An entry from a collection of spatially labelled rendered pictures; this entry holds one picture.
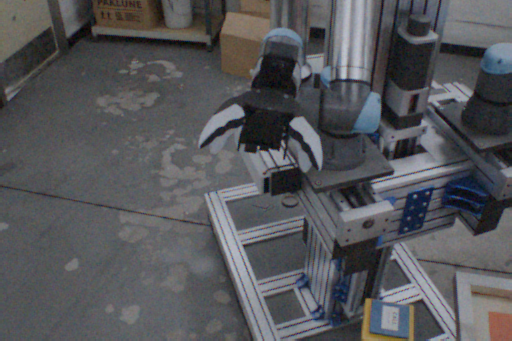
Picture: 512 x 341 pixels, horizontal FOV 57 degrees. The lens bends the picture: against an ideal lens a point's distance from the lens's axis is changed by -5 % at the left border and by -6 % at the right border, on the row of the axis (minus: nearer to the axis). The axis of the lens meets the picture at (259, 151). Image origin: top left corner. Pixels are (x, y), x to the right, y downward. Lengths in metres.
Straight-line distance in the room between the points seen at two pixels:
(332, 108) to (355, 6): 0.19
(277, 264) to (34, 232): 1.44
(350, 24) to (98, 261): 2.15
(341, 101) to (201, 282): 1.84
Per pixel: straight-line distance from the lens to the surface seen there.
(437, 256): 2.84
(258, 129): 0.70
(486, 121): 1.50
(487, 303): 1.46
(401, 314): 1.35
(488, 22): 4.88
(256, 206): 2.64
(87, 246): 2.88
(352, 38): 0.91
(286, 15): 1.08
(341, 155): 1.23
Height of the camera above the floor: 2.05
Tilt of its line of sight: 38 degrees down
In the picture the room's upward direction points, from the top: straight up
